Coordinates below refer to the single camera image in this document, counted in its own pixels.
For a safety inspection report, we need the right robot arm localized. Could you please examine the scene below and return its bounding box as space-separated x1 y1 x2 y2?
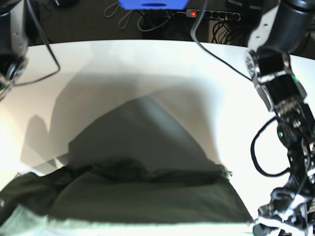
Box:
0 0 28 99

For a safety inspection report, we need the green t-shirt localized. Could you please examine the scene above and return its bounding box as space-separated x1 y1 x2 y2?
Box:
0 159 252 236

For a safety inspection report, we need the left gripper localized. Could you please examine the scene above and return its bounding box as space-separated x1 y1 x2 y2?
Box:
252 188 315 236

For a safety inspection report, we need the blue box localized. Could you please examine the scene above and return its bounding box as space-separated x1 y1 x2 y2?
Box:
119 0 188 10

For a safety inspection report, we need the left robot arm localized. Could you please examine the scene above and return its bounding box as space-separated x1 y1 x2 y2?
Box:
246 0 315 236

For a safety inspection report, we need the black power strip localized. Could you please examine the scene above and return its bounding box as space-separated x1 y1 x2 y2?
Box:
185 9 241 22

